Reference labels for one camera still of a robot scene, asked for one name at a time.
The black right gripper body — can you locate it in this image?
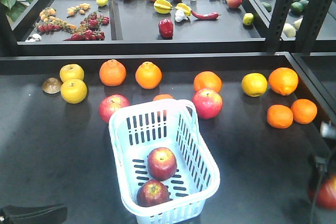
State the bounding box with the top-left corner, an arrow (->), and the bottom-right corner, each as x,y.
307,120 -> 336,190

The red apple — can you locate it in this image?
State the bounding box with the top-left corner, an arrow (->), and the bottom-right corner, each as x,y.
99,94 -> 130,123
316,175 -> 335,210
136,179 -> 170,207
148,147 -> 177,181
192,88 -> 223,120

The light blue plastic basket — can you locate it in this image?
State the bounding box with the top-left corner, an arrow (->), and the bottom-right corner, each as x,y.
109,99 -> 220,223

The small orange behind basket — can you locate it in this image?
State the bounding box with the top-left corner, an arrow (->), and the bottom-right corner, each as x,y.
153,94 -> 174,101

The small orange pair right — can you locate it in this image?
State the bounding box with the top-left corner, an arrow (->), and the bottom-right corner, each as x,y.
290,99 -> 318,124

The small orange pair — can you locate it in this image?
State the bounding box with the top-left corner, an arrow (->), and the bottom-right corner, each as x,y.
290,99 -> 318,124
267,104 -> 293,129

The small orange pair left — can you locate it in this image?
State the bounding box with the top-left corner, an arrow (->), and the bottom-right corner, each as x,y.
267,104 -> 293,129

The large navel orange right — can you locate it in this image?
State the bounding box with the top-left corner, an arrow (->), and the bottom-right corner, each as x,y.
268,67 -> 299,96

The yellow orange fruit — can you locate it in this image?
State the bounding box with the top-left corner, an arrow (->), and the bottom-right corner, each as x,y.
241,73 -> 268,97

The orange beside middle apple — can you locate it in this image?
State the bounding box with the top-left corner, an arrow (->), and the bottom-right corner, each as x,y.
193,71 -> 223,93

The red chili pepper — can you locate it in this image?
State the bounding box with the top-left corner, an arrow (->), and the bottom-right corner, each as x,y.
191,10 -> 220,20

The orange with knob centre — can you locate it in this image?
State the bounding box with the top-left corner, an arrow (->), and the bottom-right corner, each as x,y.
135,61 -> 163,90

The orange with knob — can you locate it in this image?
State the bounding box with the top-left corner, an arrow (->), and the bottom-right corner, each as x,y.
135,61 -> 163,90
99,59 -> 127,87

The red bell pepper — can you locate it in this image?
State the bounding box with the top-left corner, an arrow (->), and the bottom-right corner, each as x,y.
158,18 -> 174,38

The orange with knob left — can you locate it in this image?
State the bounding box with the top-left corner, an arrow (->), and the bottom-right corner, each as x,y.
99,59 -> 127,87

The yellow apple lower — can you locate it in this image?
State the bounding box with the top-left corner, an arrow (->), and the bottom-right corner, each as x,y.
60,79 -> 88,104

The yellow apple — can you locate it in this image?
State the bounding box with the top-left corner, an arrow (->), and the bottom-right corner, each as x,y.
60,79 -> 88,104
59,63 -> 85,82

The yellow apple upper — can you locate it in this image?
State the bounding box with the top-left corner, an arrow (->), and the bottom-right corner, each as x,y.
59,63 -> 85,82

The black wood produce display table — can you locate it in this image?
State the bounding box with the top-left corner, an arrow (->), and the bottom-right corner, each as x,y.
1,0 -> 335,223

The brown mushroom cap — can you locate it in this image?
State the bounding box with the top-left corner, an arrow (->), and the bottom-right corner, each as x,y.
42,77 -> 62,94

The black upright rack post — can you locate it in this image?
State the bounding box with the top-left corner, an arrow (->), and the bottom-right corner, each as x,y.
265,0 -> 335,52

